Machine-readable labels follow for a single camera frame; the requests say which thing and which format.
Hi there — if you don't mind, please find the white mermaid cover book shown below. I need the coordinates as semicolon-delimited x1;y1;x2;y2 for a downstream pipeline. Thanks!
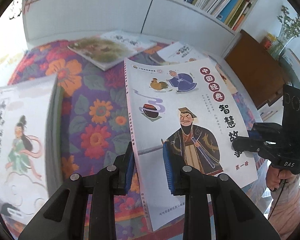
0;75;56;224

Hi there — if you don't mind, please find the white emperor classics book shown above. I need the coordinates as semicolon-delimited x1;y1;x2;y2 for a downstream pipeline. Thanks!
124;56;257;231

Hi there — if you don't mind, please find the rabbit slope picture book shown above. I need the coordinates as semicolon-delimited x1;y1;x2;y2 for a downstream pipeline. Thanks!
68;37;134;71

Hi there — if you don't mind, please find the teal green cover book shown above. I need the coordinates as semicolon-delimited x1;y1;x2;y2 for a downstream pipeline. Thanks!
45;81;64;197

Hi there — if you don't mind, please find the person right hand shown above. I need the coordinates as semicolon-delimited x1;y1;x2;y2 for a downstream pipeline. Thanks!
266;166;296;191

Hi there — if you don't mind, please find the brown wooden cabinet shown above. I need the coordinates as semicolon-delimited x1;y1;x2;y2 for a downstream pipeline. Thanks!
225;30;291;109

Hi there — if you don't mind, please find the floral quilted mat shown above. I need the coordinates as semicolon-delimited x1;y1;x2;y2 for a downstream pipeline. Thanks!
8;40;262;239

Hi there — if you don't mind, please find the green potted plant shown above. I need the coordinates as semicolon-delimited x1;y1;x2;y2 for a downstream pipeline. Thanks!
268;5;300;60

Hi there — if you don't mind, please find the white calligraphy book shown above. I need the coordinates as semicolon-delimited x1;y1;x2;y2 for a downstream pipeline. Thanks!
100;30;157;55

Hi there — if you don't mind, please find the white bookshelf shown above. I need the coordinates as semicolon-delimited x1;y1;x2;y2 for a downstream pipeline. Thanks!
21;0;268;58

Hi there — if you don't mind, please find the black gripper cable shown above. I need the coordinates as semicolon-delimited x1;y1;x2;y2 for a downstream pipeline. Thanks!
268;171;291;221

